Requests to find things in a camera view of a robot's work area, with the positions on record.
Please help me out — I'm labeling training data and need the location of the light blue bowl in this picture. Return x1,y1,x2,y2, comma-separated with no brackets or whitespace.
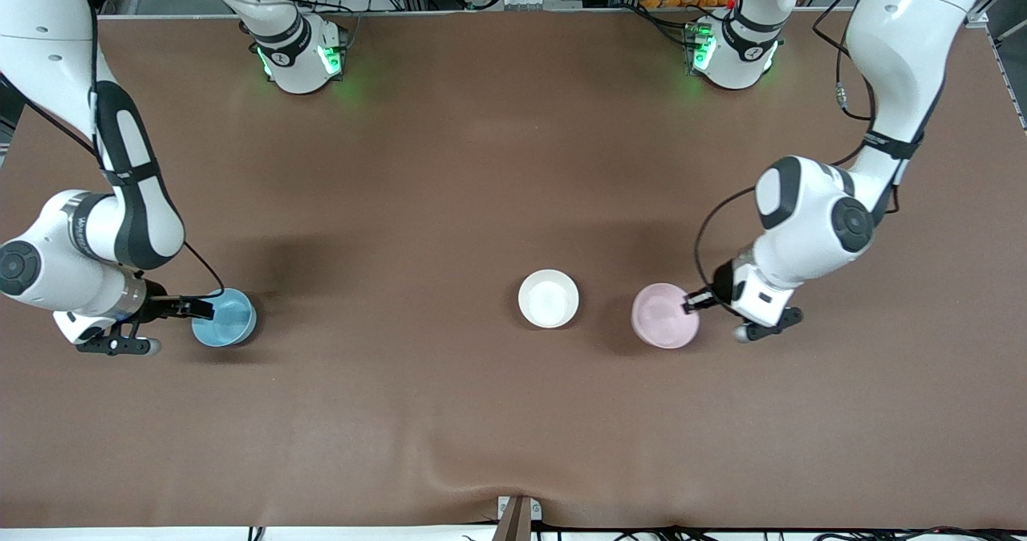
191,287,258,348

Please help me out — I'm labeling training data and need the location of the light pink bowl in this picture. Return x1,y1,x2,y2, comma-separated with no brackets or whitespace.
631,283,701,351

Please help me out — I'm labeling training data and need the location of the white bowl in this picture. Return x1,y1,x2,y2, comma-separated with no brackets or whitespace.
518,269,580,330

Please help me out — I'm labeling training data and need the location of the brown table cloth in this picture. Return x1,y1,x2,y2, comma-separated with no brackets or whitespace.
0,11,1027,531

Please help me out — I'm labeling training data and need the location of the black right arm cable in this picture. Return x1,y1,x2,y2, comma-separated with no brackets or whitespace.
68,0,226,299

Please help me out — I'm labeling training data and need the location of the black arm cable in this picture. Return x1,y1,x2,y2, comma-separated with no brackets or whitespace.
68,0,226,299
693,0,903,291

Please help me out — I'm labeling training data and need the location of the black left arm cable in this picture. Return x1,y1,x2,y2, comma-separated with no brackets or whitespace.
693,0,903,291

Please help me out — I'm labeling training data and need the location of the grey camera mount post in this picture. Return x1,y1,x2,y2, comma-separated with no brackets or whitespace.
496,494,543,541

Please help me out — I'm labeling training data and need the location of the aluminium frame profile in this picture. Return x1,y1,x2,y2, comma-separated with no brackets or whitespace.
967,0,1027,132

